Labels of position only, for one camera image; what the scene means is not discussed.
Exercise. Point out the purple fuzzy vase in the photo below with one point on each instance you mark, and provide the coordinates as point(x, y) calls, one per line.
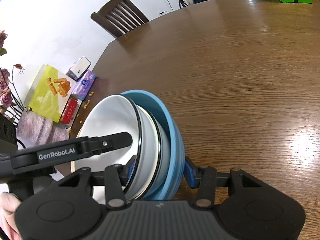
point(34, 130)

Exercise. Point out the red small box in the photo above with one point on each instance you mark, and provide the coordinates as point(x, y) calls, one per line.
point(69, 111)

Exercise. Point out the person's left hand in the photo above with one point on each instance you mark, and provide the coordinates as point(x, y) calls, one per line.
point(9, 205)

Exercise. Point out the purple tissue pack lower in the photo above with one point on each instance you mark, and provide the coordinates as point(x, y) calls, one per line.
point(83, 85)

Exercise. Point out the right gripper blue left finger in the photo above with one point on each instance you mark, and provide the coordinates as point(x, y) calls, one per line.
point(128, 171)

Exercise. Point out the dried pink roses bouquet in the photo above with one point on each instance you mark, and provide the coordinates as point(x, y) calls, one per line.
point(12, 106)

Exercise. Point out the cream plate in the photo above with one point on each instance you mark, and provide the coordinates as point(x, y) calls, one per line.
point(88, 184)

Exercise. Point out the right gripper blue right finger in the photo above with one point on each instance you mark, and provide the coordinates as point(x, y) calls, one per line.
point(192, 174)

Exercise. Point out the dark wooden chair left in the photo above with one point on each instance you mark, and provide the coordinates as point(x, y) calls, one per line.
point(119, 17)

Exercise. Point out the green snack box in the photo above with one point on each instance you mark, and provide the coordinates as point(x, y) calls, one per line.
point(49, 93)

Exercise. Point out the blue bowl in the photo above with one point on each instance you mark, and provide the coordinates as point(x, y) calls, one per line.
point(157, 108)

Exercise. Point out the purple tissue pack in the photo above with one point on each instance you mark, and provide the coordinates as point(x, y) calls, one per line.
point(78, 68)
point(83, 85)

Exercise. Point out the white bowl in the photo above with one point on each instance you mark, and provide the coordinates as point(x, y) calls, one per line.
point(154, 158)

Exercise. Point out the purple tissue pack upper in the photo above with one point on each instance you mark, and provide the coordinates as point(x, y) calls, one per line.
point(78, 68)

